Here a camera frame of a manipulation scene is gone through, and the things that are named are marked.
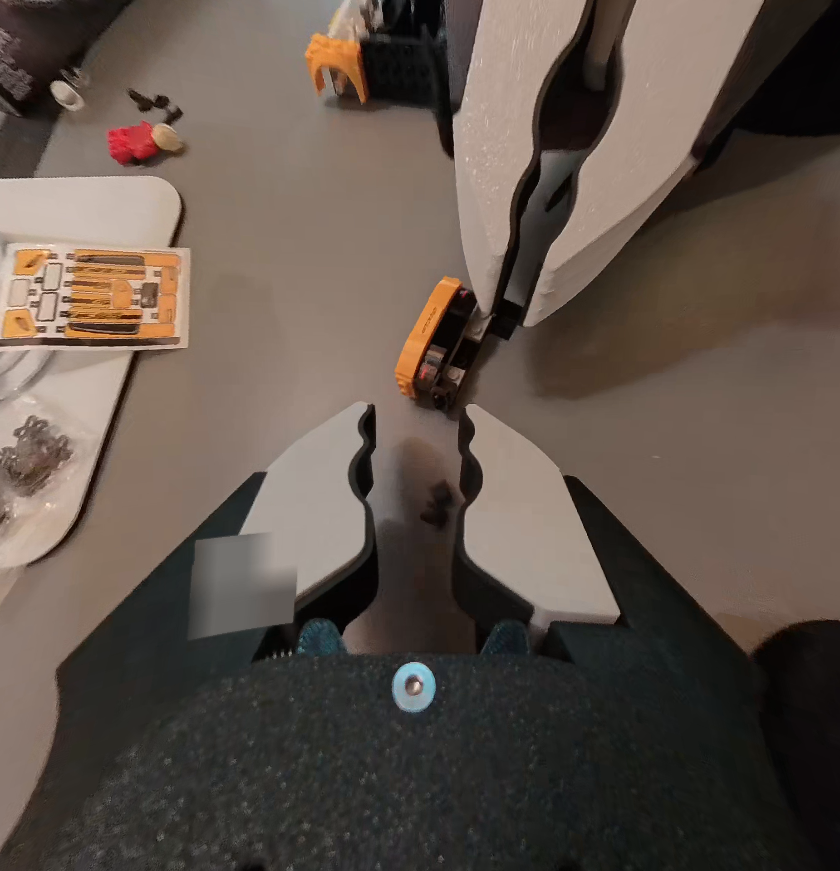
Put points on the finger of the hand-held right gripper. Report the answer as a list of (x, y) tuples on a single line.
[(651, 122), (494, 136)]

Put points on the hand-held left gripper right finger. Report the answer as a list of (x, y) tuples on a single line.
[(535, 537)]

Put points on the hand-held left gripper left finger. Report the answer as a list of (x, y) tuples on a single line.
[(311, 503)]

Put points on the small black lego piece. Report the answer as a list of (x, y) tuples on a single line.
[(439, 502)]

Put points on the orange and black lego assembly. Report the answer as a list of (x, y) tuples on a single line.
[(426, 326)]

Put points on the lego set box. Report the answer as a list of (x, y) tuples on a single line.
[(11, 68)]

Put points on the lego sticker sheet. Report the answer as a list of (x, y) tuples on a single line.
[(93, 299)]

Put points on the red lego minifigure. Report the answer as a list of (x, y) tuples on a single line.
[(130, 143)]

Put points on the small white round lego piece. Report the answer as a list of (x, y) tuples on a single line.
[(67, 95)]

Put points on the clear bag of black parts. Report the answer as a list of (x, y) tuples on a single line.
[(32, 449)]

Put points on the black minifigure parts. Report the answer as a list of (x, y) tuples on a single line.
[(158, 103)]

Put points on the black tape strip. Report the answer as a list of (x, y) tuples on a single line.
[(11, 146)]

